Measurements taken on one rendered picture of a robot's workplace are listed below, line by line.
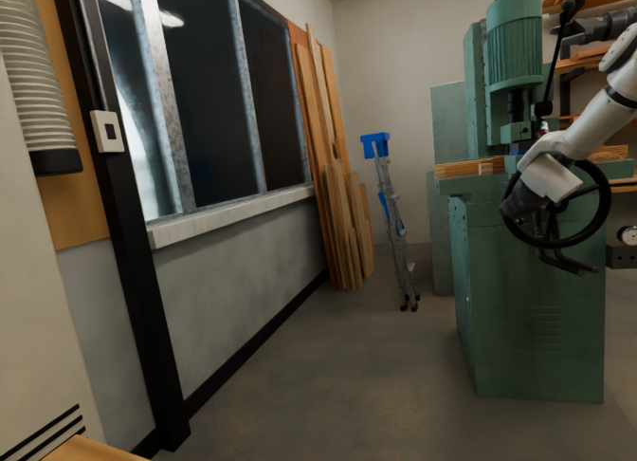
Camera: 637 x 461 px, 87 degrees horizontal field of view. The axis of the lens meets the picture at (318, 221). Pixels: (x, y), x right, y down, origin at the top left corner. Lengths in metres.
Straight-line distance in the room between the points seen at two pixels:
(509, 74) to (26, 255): 1.51
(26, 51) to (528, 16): 1.50
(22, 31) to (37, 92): 0.15
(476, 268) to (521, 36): 0.84
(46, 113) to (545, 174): 1.20
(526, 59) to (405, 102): 2.47
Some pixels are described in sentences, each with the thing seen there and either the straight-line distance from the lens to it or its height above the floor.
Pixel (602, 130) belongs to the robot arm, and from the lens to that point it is 0.82.
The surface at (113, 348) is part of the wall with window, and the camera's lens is 1.44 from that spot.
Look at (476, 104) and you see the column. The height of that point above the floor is 1.18.
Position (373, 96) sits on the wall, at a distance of 3.94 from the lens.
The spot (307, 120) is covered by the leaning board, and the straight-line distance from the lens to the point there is 2.65.
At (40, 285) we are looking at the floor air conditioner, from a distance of 0.95.
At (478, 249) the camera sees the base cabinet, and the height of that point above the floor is 0.62.
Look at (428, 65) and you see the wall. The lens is 3.90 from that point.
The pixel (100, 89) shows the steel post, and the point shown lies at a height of 1.34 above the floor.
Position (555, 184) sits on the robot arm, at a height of 0.91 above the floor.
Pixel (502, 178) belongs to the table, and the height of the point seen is 0.88.
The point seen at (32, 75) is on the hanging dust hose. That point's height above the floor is 1.32.
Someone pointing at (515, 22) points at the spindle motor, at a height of 1.41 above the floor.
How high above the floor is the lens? 1.01
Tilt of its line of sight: 10 degrees down
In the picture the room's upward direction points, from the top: 7 degrees counter-clockwise
